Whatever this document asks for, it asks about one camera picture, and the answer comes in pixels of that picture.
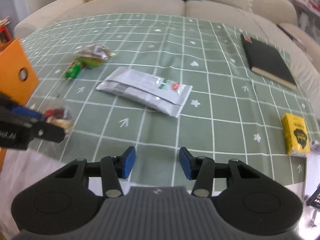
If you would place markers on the dark book on sofa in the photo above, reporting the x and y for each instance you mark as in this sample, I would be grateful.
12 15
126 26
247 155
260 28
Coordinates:
295 39

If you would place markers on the phone on white stand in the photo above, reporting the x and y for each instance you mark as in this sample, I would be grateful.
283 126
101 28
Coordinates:
311 185

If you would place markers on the yellow tissue pack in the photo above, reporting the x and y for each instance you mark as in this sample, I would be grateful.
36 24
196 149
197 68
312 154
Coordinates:
296 135

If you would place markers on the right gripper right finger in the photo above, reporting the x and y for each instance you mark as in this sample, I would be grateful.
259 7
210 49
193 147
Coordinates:
244 197

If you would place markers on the white magazine rack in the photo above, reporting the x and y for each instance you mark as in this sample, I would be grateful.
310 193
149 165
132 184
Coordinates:
308 17

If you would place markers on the silver white sachet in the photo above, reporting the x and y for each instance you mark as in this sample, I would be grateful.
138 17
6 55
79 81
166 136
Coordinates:
164 95

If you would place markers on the green checked tablecloth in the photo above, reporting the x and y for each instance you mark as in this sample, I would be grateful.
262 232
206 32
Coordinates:
231 112

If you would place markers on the black notebook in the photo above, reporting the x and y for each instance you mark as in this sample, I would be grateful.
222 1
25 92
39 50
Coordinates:
266 61

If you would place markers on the green candy wrapper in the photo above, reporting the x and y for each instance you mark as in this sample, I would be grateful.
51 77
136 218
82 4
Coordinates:
80 63

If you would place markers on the clear cake snack pack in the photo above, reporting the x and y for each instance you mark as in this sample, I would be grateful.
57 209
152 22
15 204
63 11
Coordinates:
96 52

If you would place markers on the red orange stool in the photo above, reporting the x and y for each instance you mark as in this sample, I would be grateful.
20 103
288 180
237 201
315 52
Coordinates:
4 33

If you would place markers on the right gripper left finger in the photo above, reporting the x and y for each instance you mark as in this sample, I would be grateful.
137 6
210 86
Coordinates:
70 197

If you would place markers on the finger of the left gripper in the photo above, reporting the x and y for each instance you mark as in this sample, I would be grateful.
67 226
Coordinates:
45 131
23 111

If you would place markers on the orange cardboard box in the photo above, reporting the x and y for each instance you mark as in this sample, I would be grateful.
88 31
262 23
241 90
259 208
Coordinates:
18 80

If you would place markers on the small chocolate snack pack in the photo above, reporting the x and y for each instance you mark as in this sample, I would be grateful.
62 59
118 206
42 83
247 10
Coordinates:
60 117

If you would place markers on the beige sofa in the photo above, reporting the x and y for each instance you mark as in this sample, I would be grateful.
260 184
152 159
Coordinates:
262 21

